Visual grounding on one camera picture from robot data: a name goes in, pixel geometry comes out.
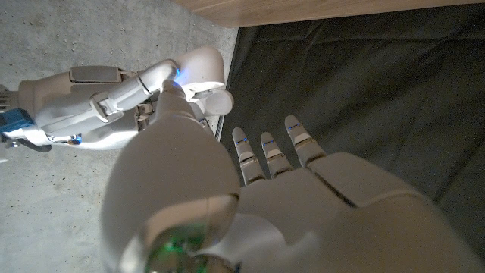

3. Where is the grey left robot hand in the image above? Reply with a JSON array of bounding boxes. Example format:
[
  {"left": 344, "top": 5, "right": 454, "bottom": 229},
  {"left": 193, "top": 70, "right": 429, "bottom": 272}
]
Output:
[{"left": 99, "top": 79, "right": 485, "bottom": 273}]

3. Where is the black backdrop curtain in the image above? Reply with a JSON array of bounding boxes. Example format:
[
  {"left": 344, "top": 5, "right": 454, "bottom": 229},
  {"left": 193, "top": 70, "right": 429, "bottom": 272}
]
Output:
[{"left": 219, "top": 3, "right": 485, "bottom": 259}]

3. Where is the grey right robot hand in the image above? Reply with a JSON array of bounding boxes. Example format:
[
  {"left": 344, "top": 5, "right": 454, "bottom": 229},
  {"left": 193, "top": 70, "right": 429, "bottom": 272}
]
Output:
[{"left": 17, "top": 58, "right": 183, "bottom": 152}]

